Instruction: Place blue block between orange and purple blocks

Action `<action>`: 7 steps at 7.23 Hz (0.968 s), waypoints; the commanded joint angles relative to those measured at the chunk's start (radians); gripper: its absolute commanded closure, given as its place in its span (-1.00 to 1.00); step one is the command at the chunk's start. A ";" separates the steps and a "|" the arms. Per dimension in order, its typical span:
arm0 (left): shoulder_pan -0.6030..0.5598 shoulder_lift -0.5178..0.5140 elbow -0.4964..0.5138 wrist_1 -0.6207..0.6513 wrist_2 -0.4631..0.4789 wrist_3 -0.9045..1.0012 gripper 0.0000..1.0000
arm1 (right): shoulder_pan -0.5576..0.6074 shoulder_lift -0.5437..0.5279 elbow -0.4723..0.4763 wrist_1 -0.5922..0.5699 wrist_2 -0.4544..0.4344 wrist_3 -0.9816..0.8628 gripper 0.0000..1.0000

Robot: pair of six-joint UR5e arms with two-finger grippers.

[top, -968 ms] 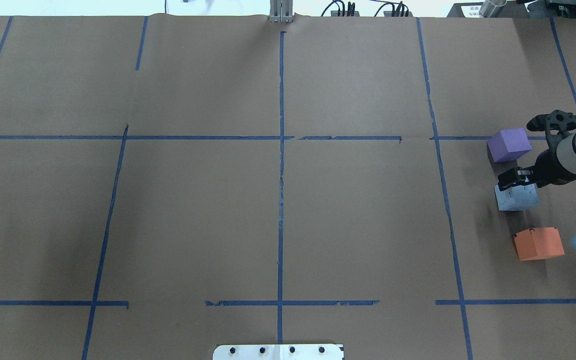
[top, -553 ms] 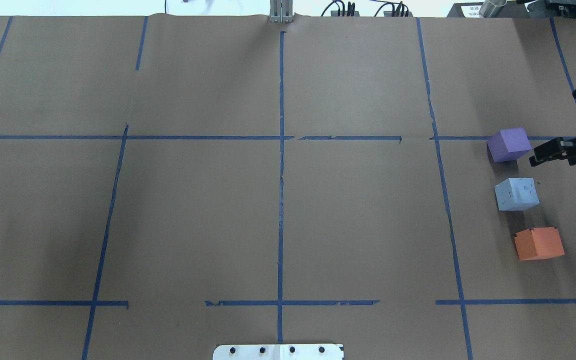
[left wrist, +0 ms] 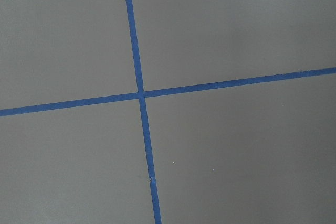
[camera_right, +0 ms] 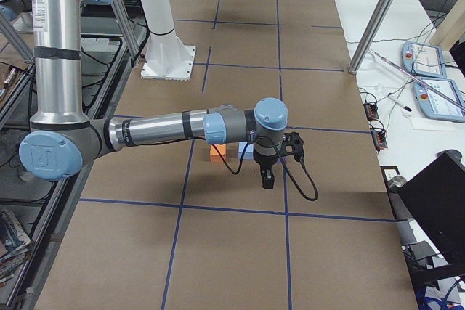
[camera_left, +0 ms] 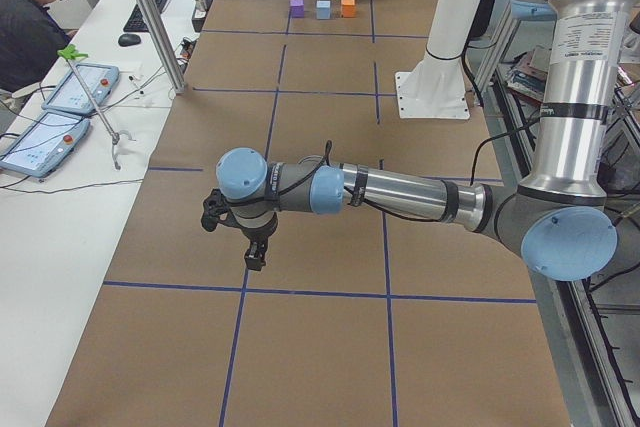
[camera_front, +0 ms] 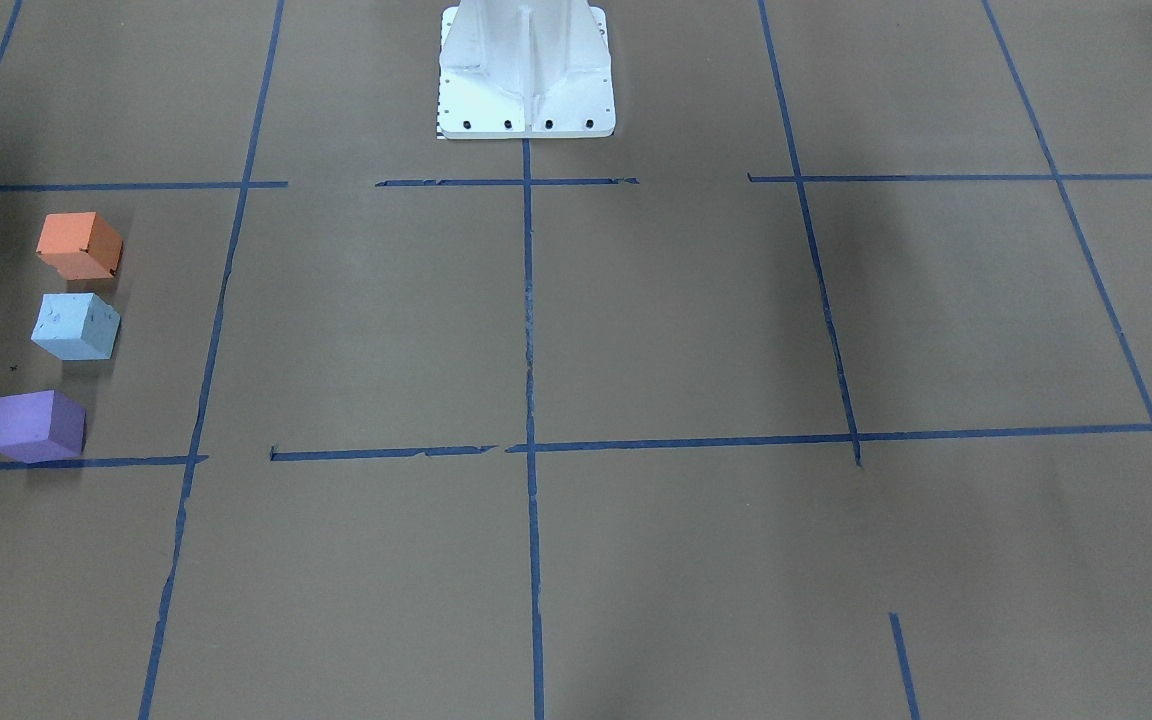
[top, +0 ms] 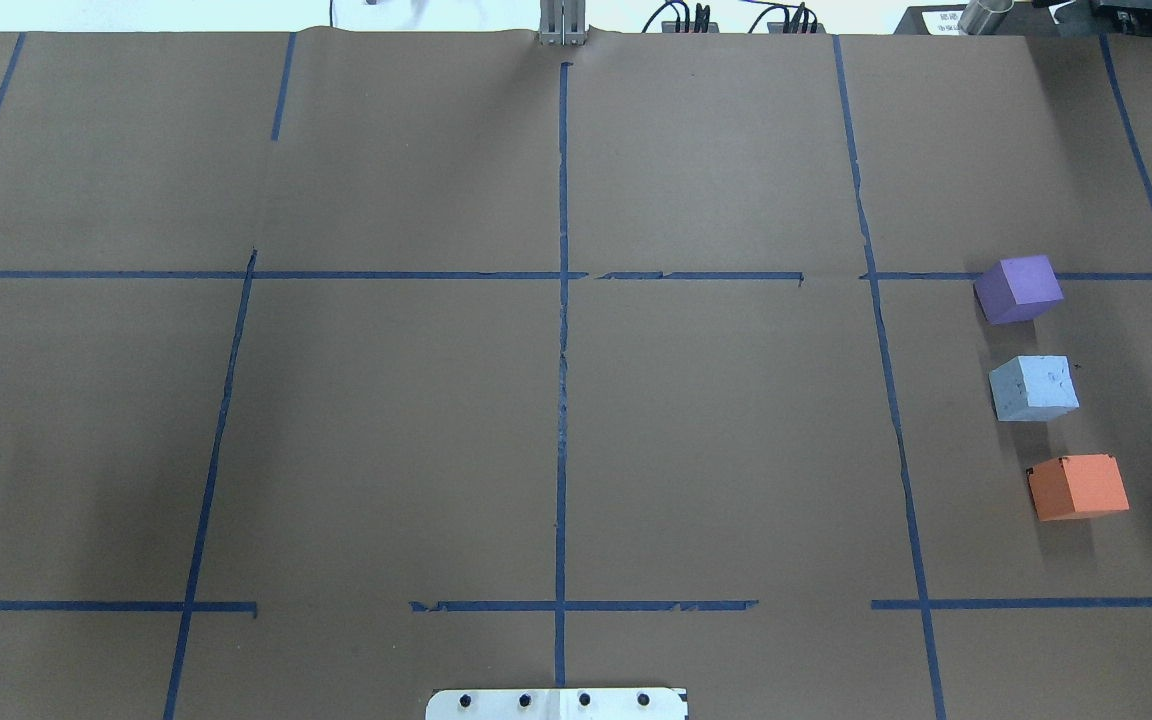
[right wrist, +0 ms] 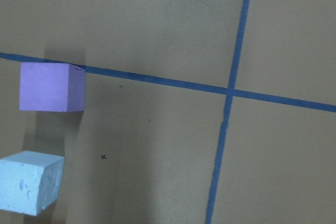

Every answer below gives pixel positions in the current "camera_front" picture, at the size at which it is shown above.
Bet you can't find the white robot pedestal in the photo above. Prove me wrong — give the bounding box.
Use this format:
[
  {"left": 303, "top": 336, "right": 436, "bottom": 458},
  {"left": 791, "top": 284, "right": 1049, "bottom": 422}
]
[{"left": 435, "top": 1, "right": 617, "bottom": 141}]

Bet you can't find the orange foam block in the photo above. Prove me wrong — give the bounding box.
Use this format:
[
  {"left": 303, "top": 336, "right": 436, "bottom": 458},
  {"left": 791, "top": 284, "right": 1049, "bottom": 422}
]
[{"left": 35, "top": 211, "right": 124, "bottom": 281}]

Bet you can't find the light blue foam block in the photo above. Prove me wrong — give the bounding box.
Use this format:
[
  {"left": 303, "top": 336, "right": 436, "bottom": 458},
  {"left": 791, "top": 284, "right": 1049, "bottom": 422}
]
[{"left": 31, "top": 293, "right": 122, "bottom": 361}]

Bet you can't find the purple foam block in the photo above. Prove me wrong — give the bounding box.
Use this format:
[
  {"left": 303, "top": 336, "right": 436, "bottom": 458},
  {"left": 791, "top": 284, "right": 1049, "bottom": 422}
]
[{"left": 0, "top": 389, "right": 86, "bottom": 464}]

